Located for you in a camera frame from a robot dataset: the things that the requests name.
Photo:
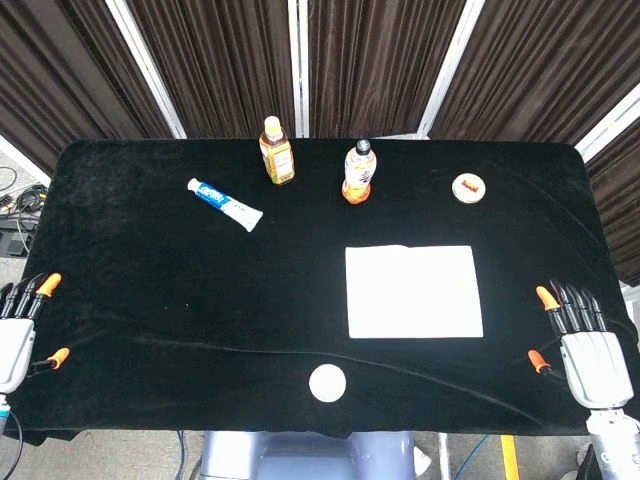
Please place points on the left robot hand grey black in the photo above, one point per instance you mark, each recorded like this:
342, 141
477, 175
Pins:
14, 350

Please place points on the right robot hand grey black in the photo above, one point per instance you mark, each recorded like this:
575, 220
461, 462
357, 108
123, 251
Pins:
595, 365

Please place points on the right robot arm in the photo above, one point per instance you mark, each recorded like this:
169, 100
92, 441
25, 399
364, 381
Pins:
612, 440

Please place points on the black floor box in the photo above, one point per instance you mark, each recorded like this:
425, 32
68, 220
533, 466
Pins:
15, 240

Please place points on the brown pleated curtain panel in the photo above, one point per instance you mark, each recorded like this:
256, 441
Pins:
620, 200
540, 65
65, 75
375, 65
215, 65

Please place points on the black velvet tablecloth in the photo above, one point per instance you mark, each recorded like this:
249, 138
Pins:
200, 300

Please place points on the blue white toothpaste tube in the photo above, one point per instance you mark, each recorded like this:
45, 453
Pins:
225, 202

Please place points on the pale blue robot torso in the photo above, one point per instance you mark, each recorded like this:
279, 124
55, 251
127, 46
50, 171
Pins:
310, 455

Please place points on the orange drink bottle black cap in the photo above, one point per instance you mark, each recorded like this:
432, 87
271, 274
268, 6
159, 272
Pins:
358, 172

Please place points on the tea bottle yellow label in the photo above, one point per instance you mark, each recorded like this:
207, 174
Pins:
276, 155

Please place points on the white frame post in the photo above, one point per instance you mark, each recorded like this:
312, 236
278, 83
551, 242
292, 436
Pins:
607, 125
145, 70
299, 70
450, 65

